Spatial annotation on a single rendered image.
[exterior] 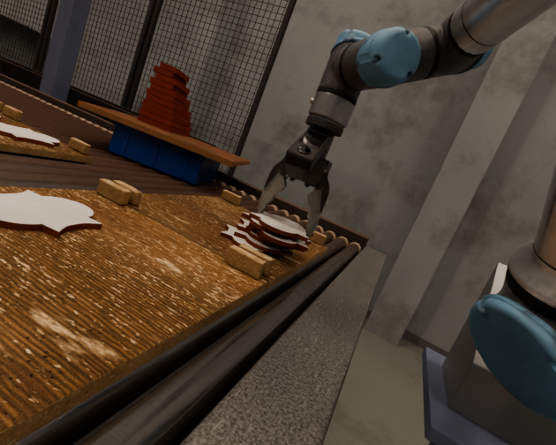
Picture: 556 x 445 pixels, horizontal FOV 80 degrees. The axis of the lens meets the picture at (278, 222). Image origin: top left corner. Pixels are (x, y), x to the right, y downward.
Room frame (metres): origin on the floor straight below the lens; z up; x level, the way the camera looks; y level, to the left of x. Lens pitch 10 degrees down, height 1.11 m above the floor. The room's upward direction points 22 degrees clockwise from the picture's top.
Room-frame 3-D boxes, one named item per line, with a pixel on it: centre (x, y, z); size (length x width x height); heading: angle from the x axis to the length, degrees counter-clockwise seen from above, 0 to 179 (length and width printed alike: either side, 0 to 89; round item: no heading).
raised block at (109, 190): (0.55, 0.28, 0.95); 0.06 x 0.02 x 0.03; 72
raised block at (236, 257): (0.46, 0.02, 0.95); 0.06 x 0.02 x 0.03; 72
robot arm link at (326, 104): (0.64, -0.01, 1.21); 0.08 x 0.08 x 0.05
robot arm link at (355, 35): (0.64, -0.01, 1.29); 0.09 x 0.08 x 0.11; 21
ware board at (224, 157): (1.28, 0.46, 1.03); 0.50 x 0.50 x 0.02; 2
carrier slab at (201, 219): (0.72, 0.08, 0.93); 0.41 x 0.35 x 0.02; 162
